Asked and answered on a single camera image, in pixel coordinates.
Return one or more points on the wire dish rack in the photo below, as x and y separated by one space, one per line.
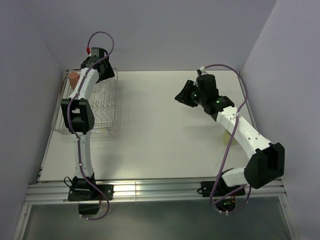
102 102

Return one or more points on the orange ceramic mug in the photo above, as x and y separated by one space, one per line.
73 78

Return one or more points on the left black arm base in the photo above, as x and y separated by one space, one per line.
88 196

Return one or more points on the aluminium mounting rail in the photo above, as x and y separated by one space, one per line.
137 190

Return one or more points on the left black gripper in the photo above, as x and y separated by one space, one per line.
109 73

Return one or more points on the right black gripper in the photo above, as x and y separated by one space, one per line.
183 97

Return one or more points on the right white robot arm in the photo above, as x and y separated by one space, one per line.
266 159

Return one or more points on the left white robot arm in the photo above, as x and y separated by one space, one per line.
78 115

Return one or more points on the yellow translucent cup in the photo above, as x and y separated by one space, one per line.
226 138

